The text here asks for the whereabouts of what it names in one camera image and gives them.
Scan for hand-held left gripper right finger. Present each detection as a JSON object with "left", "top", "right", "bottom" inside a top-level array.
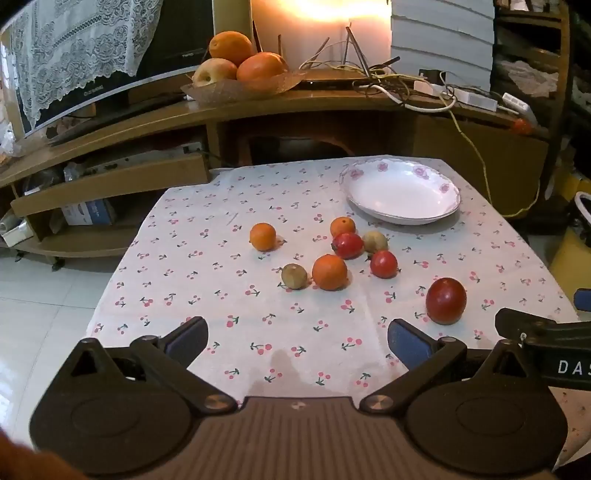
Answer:
[{"left": 359, "top": 318, "right": 546, "bottom": 414}]

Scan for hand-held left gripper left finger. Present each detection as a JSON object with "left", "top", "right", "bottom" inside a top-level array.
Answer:
[{"left": 60, "top": 316, "right": 238, "bottom": 414}]

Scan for large dark red tomato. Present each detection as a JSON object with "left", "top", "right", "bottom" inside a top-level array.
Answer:
[{"left": 425, "top": 277, "right": 467, "bottom": 326}]

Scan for small orange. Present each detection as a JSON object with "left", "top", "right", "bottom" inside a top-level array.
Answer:
[
  {"left": 330, "top": 216, "right": 356, "bottom": 238},
  {"left": 250, "top": 222, "right": 277, "bottom": 252},
  {"left": 312, "top": 254, "right": 348, "bottom": 292}
]

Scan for brown kiwi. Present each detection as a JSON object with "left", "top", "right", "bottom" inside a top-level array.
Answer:
[
  {"left": 362, "top": 230, "right": 389, "bottom": 254},
  {"left": 281, "top": 263, "right": 308, "bottom": 291}
]

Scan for white floral plate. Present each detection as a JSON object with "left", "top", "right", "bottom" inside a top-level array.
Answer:
[{"left": 339, "top": 158, "right": 461, "bottom": 226}]

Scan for yellow container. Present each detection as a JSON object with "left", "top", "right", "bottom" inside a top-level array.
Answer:
[{"left": 549, "top": 171, "right": 591, "bottom": 296}]

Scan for cherry print tablecloth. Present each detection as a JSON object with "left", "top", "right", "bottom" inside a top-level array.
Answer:
[{"left": 85, "top": 157, "right": 580, "bottom": 402}]

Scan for blue white box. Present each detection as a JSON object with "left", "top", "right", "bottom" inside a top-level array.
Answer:
[{"left": 61, "top": 198, "right": 116, "bottom": 227}]

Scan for white power strip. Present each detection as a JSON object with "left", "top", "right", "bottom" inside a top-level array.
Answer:
[
  {"left": 501, "top": 92, "right": 539, "bottom": 125},
  {"left": 450, "top": 88, "right": 499, "bottom": 112}
]

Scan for wooden television stand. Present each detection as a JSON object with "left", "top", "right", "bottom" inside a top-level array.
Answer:
[{"left": 0, "top": 69, "right": 555, "bottom": 266}]

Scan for glass fruit dish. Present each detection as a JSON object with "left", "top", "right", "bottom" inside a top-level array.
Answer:
[{"left": 181, "top": 69, "right": 303, "bottom": 102}]

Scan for dark storage shelf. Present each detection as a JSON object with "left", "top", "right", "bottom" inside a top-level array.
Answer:
[{"left": 492, "top": 0, "right": 591, "bottom": 139}]

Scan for yellow red apple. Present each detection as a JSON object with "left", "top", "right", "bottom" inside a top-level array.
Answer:
[{"left": 191, "top": 58, "right": 238, "bottom": 88}]

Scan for dark set-top box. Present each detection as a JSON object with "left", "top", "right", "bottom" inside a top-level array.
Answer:
[{"left": 295, "top": 76, "right": 370, "bottom": 90}]

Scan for large orange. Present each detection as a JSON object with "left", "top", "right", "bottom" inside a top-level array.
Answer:
[
  {"left": 236, "top": 52, "right": 289, "bottom": 84},
  {"left": 209, "top": 31, "right": 254, "bottom": 68}
]

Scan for white ribbed panel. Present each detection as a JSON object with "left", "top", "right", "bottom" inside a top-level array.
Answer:
[{"left": 390, "top": 0, "right": 496, "bottom": 88}]

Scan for thin wooden sticks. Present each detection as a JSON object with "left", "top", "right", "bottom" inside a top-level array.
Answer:
[{"left": 344, "top": 21, "right": 370, "bottom": 75}]

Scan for black television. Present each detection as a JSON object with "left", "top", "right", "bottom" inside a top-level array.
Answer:
[{"left": 0, "top": 0, "right": 218, "bottom": 139}]

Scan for white lace cloth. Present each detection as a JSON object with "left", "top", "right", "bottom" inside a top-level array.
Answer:
[{"left": 8, "top": 0, "right": 164, "bottom": 127}]

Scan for yellow cable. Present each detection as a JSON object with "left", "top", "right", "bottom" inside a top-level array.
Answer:
[{"left": 450, "top": 108, "right": 542, "bottom": 219}]

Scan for white cable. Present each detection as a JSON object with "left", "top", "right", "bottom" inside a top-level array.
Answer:
[{"left": 369, "top": 85, "right": 458, "bottom": 114}]

